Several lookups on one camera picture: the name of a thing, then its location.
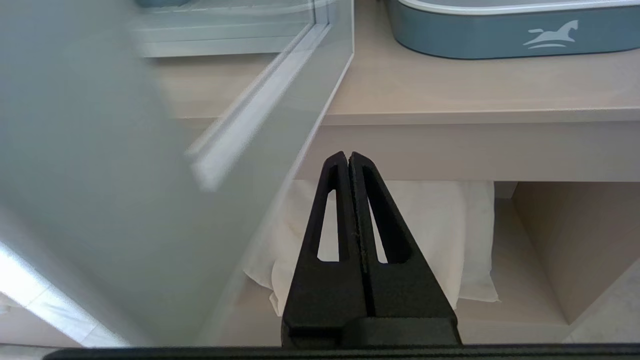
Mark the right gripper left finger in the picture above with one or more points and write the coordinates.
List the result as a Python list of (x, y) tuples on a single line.
[(325, 292)]

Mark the light wood shelf unit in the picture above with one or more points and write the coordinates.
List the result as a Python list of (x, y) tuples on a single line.
[(475, 130)]

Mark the white folded cloth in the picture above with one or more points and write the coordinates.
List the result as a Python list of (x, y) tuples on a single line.
[(440, 235)]

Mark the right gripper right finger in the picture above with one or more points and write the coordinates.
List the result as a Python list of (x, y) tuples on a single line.
[(400, 290)]

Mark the glass fridge door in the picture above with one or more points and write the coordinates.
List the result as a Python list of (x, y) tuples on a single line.
[(140, 170)]

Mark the blue-grey oval tray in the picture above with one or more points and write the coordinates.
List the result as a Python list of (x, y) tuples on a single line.
[(510, 30)]

